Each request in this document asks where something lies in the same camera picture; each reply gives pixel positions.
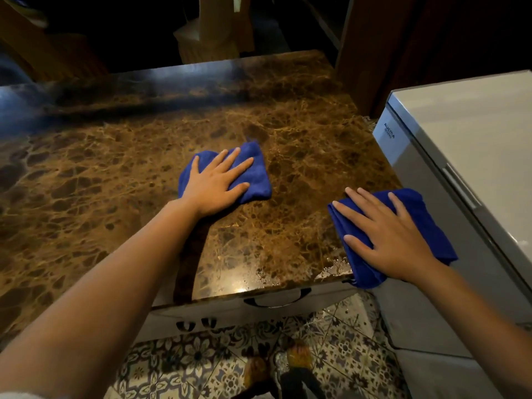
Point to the person's left forearm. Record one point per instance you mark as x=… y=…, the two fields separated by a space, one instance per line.
x=104 y=303

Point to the white chest freezer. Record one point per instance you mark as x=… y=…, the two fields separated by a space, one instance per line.
x=469 y=132

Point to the white cabinet drawer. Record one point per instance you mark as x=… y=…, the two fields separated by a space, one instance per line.
x=224 y=313

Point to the brown left shoe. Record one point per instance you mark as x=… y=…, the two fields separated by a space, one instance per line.
x=255 y=371

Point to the person's left hand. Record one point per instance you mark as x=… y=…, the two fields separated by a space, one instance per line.
x=210 y=189

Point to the person's right thumb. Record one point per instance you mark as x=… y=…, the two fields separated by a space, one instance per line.
x=358 y=245

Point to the person's right little finger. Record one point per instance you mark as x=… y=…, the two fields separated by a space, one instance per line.
x=398 y=208

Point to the brown shoe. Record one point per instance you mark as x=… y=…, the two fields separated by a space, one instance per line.
x=300 y=355
x=255 y=371

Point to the brown wooden furniture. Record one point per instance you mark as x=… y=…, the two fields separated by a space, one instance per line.
x=54 y=53

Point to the dark wooden door panel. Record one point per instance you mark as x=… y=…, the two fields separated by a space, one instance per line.
x=415 y=41

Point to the dark trousers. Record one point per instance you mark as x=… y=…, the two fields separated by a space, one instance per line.
x=286 y=386

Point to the person's right forearm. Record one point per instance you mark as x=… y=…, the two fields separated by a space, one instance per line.
x=478 y=328

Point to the person's right middle finger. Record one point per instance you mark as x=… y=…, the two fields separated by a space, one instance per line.
x=360 y=205

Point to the white sleeve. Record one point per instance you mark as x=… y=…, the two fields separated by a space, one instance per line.
x=16 y=395

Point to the person's left little finger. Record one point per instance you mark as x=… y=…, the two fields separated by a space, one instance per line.
x=194 y=166

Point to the light wooden stump stool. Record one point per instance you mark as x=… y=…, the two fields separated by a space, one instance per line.
x=214 y=35

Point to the person's right hand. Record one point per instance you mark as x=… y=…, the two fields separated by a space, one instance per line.
x=395 y=245

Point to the person's left thumb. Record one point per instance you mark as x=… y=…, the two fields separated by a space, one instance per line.
x=239 y=191

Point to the brown right shoe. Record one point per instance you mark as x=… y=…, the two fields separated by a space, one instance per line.
x=300 y=355

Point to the blue microfibre cloth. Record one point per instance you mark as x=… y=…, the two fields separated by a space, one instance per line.
x=428 y=228
x=257 y=174

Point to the person's left middle finger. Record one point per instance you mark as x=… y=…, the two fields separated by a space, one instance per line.
x=230 y=159

